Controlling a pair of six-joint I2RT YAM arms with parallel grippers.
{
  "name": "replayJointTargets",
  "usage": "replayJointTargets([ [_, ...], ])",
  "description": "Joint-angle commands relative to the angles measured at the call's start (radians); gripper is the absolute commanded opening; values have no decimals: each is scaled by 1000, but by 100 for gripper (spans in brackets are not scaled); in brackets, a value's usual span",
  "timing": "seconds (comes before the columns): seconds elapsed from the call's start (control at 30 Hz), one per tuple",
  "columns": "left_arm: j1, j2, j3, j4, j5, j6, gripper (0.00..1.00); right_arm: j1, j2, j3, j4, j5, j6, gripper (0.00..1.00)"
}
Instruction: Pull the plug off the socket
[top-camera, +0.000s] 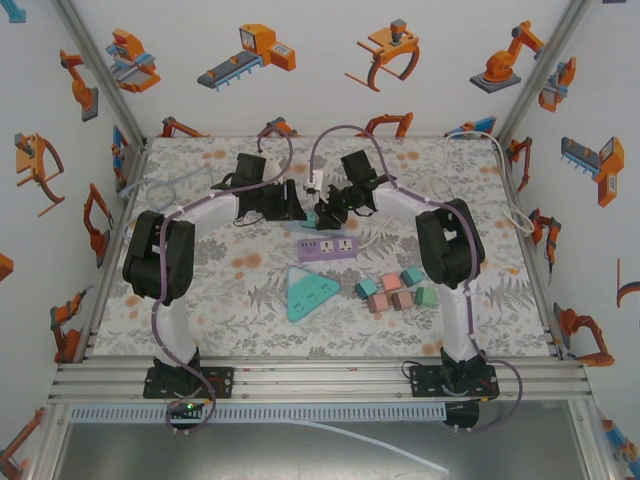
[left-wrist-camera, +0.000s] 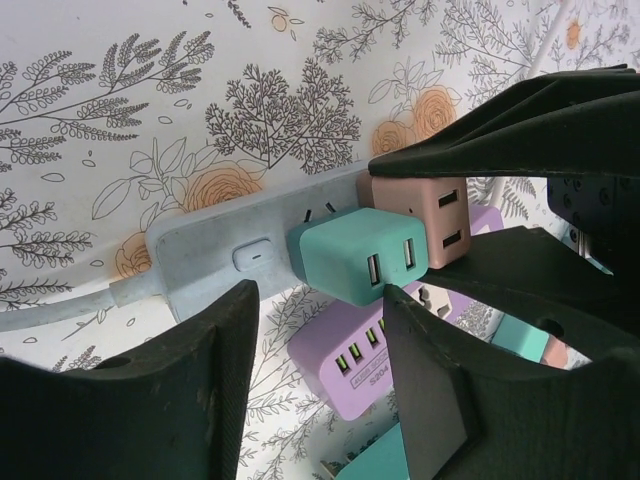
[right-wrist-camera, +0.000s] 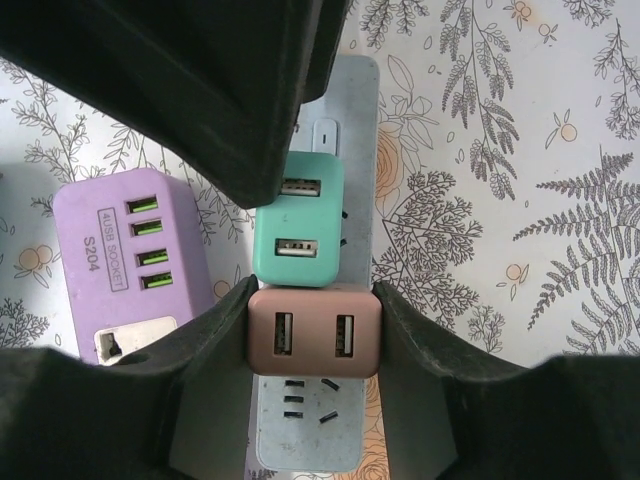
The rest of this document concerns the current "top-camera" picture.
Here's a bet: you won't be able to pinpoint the purple power strip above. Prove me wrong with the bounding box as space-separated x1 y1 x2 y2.
295 236 359 264

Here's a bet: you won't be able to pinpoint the teal triangular power strip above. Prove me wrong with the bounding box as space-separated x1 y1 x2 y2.
285 265 342 325

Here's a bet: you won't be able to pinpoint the light blue power strip cable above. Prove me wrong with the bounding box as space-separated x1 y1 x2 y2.
118 166 214 214

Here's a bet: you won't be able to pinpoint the white power strip cable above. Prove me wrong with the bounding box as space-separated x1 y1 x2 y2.
355 129 536 249

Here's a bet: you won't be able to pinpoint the floral patterned table mat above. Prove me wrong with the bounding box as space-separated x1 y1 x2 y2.
92 135 551 359

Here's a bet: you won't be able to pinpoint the small board with green light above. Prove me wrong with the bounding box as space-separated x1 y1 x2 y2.
166 398 207 424

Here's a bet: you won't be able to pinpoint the clear plastic tube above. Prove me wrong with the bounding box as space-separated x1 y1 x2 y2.
292 418 451 475

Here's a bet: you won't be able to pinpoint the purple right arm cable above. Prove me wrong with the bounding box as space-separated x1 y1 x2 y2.
308 124 526 435

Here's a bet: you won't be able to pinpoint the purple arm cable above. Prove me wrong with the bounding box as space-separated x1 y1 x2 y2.
151 123 296 436
308 124 526 435

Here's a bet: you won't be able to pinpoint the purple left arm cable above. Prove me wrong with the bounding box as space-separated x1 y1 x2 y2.
151 123 296 436

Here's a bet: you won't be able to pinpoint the aluminium front frame rails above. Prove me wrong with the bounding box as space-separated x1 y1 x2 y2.
47 357 589 406

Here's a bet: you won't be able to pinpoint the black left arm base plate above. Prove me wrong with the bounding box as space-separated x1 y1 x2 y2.
142 366 236 400

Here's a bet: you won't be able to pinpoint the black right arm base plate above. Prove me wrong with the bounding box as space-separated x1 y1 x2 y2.
408 364 499 402

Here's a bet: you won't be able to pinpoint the aluminium side rail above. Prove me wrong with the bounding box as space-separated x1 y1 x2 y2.
82 139 151 361
497 144 566 359

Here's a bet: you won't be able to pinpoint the grey slotted cable duct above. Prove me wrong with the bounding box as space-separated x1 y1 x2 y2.
69 403 447 424

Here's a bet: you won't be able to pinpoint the aluminium corner post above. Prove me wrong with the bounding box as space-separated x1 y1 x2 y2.
52 0 150 151
494 0 596 149

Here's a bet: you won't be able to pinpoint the black cable bracket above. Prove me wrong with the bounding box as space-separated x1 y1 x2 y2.
443 401 481 432

